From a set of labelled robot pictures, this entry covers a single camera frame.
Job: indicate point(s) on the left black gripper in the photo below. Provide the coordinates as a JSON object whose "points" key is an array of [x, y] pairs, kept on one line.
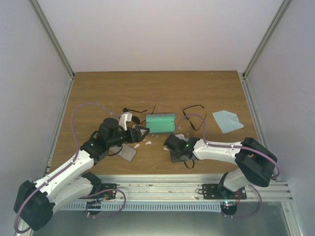
{"points": [[138, 137]]}

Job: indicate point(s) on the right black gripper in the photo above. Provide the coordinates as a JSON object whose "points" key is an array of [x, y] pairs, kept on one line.
{"points": [[174, 159]]}

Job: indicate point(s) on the blue green glasses case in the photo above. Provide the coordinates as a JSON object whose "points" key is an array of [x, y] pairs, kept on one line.
{"points": [[161, 123]]}

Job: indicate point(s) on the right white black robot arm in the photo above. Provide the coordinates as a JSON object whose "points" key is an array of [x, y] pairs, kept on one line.
{"points": [[255, 163]]}

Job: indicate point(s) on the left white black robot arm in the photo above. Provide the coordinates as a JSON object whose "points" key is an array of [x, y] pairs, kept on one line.
{"points": [[38, 201]]}

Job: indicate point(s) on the dark lens sunglasses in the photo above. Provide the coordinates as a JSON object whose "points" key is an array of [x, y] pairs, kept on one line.
{"points": [[134, 119]]}

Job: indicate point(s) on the grey glasses case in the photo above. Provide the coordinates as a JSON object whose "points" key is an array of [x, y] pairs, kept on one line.
{"points": [[125, 152]]}

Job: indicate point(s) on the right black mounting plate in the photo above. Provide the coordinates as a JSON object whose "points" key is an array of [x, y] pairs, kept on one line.
{"points": [[212, 192]]}

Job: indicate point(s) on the black mounting plate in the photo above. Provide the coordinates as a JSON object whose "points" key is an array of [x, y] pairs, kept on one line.
{"points": [[110, 192], [212, 192]]}

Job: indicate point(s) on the far blue cleaning cloth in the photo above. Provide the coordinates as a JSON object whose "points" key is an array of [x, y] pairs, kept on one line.
{"points": [[227, 121]]}

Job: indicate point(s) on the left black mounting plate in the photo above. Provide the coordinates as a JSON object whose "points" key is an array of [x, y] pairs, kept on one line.
{"points": [[110, 192]]}

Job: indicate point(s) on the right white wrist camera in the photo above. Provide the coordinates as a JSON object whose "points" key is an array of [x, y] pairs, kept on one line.
{"points": [[182, 137]]}

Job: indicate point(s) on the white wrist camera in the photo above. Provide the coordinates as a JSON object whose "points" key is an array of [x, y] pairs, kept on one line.
{"points": [[124, 119], [182, 137]]}

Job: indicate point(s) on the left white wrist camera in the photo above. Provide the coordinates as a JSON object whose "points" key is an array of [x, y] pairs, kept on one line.
{"points": [[124, 119]]}

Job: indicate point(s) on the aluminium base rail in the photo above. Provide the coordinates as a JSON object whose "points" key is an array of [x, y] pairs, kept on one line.
{"points": [[184, 188]]}

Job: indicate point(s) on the black frame clear glasses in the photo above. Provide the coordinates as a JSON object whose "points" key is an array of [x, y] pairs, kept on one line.
{"points": [[195, 121]]}

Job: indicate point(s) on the slotted grey cable duct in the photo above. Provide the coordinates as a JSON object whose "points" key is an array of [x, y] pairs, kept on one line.
{"points": [[158, 206]]}

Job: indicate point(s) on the left aluminium frame post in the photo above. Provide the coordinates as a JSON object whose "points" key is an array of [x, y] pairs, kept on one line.
{"points": [[46, 25]]}

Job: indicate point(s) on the aluminium frame post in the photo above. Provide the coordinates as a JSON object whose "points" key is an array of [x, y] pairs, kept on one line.
{"points": [[46, 25], [269, 32]]}

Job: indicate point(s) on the right aluminium frame post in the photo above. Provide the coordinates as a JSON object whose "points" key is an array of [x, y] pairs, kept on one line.
{"points": [[269, 32]]}

